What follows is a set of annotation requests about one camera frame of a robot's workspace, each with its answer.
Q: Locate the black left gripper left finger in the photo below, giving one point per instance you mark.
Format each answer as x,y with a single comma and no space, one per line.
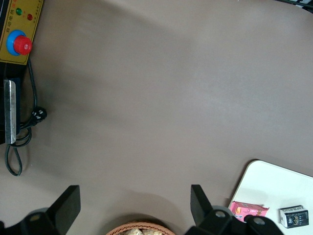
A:
66,208

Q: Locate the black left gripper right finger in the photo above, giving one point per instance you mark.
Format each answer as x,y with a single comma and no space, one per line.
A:
199,208

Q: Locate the round brown wicker basket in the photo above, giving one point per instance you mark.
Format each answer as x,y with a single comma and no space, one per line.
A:
127,226

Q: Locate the red emergency stop button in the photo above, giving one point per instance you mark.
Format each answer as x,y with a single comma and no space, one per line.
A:
22,45

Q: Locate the clear wrapped crispy snack pack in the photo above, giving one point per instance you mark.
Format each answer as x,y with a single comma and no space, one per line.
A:
151,232
133,231

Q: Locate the cream plastic serving tray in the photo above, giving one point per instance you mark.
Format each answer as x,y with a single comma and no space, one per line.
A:
274,186

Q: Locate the small black printed box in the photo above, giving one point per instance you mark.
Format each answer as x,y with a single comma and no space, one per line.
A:
294,216

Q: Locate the black control box yellow panel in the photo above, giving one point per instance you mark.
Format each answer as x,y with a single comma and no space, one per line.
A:
14,31

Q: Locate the pink snack packet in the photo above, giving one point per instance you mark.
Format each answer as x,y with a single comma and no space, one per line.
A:
247,209

